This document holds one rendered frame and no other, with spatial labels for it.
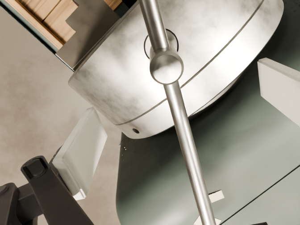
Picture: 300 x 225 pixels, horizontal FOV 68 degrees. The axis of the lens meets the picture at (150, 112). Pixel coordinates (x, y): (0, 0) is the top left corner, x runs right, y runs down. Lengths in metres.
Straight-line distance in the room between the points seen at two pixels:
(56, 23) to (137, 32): 0.39
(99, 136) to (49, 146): 1.58
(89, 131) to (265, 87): 0.13
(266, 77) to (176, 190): 0.17
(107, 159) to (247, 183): 1.49
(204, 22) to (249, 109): 0.11
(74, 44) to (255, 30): 0.24
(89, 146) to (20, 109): 1.56
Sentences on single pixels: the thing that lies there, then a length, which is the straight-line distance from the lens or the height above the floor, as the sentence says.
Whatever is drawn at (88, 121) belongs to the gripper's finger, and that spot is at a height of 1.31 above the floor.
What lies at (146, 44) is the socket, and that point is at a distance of 0.23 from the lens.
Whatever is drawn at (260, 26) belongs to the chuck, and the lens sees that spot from 0.28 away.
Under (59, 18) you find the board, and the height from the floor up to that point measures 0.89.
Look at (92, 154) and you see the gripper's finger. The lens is 0.16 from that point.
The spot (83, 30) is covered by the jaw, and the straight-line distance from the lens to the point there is 0.36.
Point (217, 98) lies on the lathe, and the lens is 0.30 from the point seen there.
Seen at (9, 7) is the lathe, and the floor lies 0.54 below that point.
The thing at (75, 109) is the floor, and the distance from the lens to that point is 1.59.
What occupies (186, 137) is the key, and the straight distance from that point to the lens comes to 0.18.
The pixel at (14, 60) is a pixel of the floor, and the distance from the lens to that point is 1.64.
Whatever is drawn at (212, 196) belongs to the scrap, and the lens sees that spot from 0.29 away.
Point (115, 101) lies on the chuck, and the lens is 0.27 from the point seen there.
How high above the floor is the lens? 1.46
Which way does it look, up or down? 70 degrees down
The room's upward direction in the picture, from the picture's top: 166 degrees clockwise
